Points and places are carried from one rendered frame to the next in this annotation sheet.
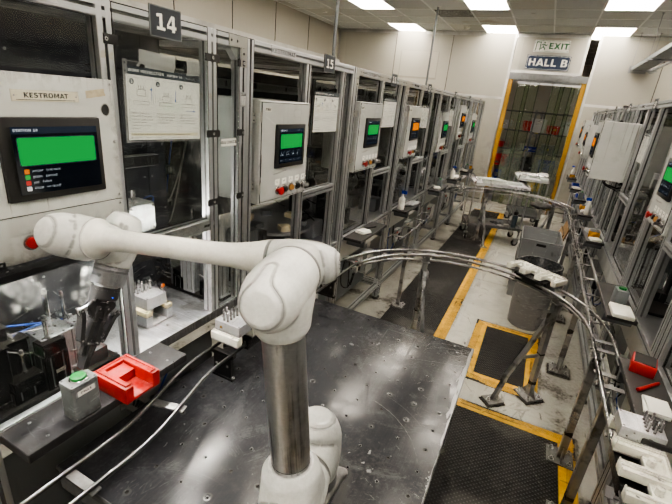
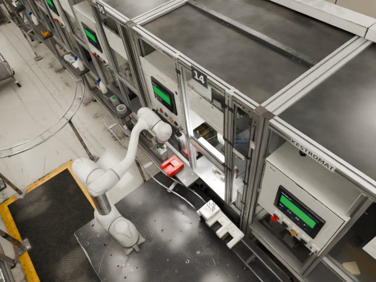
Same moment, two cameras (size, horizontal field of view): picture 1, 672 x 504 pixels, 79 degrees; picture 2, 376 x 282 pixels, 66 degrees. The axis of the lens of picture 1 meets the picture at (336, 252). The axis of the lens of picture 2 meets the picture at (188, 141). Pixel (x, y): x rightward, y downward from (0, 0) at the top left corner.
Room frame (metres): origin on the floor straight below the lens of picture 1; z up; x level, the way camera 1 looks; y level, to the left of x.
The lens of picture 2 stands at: (1.96, -0.44, 2.95)
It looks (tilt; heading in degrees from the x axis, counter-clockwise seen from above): 51 degrees down; 123
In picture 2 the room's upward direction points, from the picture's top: 9 degrees counter-clockwise
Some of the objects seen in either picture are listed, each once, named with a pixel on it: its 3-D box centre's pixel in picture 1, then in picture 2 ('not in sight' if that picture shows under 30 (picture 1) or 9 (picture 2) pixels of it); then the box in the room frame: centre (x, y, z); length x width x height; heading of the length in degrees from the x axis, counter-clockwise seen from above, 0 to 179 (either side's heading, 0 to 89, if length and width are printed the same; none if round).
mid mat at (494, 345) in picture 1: (502, 354); not in sight; (2.91, -1.45, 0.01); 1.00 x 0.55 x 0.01; 155
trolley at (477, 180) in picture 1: (494, 208); not in sight; (6.24, -2.36, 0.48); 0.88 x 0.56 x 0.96; 83
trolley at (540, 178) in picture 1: (527, 199); not in sight; (7.23, -3.26, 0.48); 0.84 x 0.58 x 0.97; 163
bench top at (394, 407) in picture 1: (317, 396); (177, 261); (1.41, 0.02, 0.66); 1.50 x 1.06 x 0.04; 155
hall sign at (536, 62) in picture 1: (547, 62); not in sight; (8.57, -3.59, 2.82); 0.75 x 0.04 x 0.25; 65
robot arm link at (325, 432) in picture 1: (314, 443); (123, 231); (0.97, 0.01, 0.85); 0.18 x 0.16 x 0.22; 167
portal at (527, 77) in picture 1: (530, 145); not in sight; (8.59, -3.67, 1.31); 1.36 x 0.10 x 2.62; 65
